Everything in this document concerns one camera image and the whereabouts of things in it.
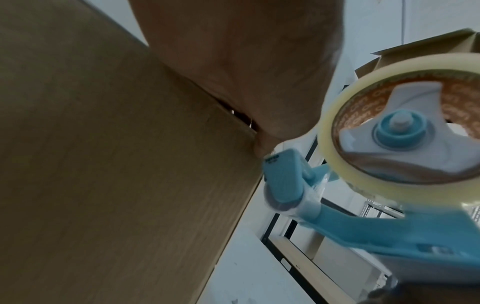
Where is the open brown cardboard box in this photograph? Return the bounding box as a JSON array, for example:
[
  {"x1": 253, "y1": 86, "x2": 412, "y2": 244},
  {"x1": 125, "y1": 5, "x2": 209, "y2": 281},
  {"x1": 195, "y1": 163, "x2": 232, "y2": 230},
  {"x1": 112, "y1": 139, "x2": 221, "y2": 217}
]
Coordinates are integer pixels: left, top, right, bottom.
[{"x1": 354, "y1": 28, "x2": 480, "y2": 90}]

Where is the person's right hand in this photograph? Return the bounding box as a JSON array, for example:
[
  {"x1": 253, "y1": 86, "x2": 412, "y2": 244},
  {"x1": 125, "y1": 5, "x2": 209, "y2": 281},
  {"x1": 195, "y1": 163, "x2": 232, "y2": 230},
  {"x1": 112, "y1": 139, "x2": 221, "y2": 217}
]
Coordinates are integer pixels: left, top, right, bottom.
[{"x1": 368, "y1": 277, "x2": 480, "y2": 304}]

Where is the large brown cardboard box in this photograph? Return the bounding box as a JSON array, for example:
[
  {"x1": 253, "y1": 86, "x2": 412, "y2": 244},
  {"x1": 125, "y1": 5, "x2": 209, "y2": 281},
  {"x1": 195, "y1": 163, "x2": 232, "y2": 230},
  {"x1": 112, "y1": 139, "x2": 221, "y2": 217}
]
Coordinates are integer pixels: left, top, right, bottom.
[{"x1": 0, "y1": 0, "x2": 264, "y2": 304}]

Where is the person's left hand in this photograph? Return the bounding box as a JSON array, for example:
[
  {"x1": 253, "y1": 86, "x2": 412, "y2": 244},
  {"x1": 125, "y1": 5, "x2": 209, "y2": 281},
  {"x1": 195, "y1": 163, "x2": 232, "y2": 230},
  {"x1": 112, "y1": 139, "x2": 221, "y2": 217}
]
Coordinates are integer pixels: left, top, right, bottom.
[{"x1": 127, "y1": 0, "x2": 346, "y2": 158}]

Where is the light blue tape dispenser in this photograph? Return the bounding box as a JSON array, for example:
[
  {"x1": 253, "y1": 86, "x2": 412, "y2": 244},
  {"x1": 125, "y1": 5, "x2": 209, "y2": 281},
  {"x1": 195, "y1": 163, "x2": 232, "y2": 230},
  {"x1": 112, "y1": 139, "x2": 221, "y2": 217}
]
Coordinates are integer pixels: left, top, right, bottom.
[{"x1": 261, "y1": 82, "x2": 480, "y2": 297}]

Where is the clear packing tape roll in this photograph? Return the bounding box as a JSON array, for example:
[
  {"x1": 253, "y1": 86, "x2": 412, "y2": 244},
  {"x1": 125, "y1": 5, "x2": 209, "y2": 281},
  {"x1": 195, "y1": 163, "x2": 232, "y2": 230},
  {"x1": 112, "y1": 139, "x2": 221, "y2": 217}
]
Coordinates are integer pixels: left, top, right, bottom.
[{"x1": 317, "y1": 53, "x2": 480, "y2": 206}]

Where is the black metal shelf rack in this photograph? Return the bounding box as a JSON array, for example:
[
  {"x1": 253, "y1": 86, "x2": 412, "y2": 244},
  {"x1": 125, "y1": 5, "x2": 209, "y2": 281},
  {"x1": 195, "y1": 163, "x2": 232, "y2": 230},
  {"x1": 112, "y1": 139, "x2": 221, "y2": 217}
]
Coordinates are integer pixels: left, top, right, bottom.
[{"x1": 258, "y1": 134, "x2": 480, "y2": 304}]

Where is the white box on shelf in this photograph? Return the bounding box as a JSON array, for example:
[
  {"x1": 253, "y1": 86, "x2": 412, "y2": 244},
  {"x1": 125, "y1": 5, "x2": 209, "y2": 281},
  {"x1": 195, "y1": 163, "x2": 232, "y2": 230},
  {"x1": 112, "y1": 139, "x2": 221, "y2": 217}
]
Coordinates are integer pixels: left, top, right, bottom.
[{"x1": 309, "y1": 237, "x2": 393, "y2": 287}]

